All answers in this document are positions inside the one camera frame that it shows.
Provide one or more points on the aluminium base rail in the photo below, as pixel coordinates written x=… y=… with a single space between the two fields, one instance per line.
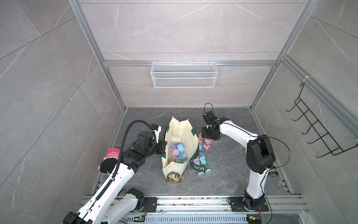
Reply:
x=221 y=209

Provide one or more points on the teal hourglass pile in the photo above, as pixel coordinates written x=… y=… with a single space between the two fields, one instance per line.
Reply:
x=203 y=160

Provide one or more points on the teal green hourglass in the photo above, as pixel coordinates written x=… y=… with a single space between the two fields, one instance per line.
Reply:
x=182 y=158

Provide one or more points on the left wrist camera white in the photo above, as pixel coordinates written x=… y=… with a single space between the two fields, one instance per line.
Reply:
x=156 y=129

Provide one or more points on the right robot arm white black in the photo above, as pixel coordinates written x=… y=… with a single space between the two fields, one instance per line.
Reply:
x=260 y=155

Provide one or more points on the cream canvas tote bag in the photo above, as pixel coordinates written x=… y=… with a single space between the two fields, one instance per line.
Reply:
x=185 y=147

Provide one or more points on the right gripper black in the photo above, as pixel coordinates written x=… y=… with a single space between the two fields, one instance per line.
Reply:
x=204 y=134

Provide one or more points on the pink hourglass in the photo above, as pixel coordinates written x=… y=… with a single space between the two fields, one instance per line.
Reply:
x=171 y=156

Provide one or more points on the black wire hook rack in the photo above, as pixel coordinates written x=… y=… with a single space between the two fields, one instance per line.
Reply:
x=317 y=128

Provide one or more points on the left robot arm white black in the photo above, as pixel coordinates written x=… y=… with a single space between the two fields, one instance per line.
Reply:
x=101 y=209

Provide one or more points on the blue hourglass pile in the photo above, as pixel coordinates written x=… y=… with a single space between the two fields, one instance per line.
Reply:
x=180 y=146

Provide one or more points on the white wire mesh basket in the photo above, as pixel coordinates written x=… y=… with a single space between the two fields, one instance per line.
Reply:
x=184 y=75

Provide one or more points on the purple hourglass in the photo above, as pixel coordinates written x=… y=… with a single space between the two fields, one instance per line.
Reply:
x=174 y=149

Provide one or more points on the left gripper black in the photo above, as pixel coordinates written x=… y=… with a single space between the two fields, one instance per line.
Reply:
x=161 y=145

